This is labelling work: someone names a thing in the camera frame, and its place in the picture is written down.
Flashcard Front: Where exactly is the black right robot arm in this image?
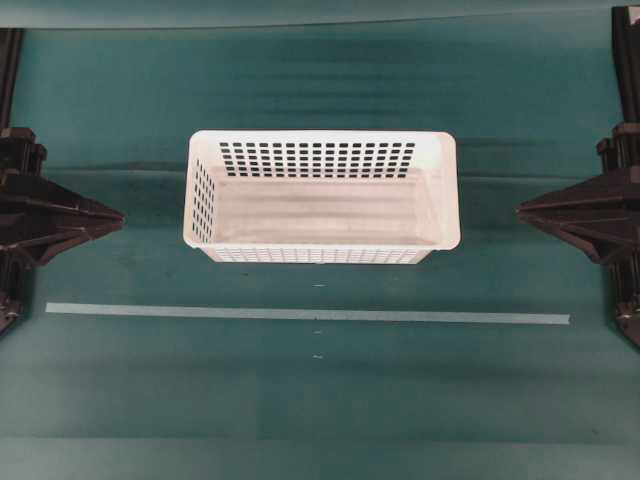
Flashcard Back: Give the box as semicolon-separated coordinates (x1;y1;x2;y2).
516;123;639;265

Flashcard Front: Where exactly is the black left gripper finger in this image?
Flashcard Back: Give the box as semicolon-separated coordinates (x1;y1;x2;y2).
56;220;124;250
59;188;125;221

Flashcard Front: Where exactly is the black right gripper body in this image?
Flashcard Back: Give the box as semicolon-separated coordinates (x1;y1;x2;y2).
576;174;639;264

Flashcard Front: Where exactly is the black left frame post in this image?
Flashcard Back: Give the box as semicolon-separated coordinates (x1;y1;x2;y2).
0;28;24;128

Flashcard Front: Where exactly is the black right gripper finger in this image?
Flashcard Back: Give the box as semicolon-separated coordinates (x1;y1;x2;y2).
517;189;580;216
518;215;583;245

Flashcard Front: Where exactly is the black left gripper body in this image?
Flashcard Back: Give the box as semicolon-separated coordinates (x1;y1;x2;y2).
1;174;65;266

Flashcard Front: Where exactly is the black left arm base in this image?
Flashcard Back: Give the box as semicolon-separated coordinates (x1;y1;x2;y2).
1;254;25;336

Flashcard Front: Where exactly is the grey tape strip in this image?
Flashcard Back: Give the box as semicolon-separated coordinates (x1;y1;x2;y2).
45;302;570;326

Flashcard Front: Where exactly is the black right frame post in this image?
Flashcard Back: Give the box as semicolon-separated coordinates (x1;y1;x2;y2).
612;5;639;123

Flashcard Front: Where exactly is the white perforated plastic basket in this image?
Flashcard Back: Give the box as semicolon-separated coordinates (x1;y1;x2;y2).
183;130;461;265

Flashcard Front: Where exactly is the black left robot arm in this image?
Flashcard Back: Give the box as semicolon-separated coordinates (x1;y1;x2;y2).
1;128;124;266

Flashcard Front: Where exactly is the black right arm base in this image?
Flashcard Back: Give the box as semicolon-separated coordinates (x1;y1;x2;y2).
611;255;639;348

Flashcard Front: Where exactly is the black frame post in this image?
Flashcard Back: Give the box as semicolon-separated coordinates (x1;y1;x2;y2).
0;28;24;128
612;5;639;123

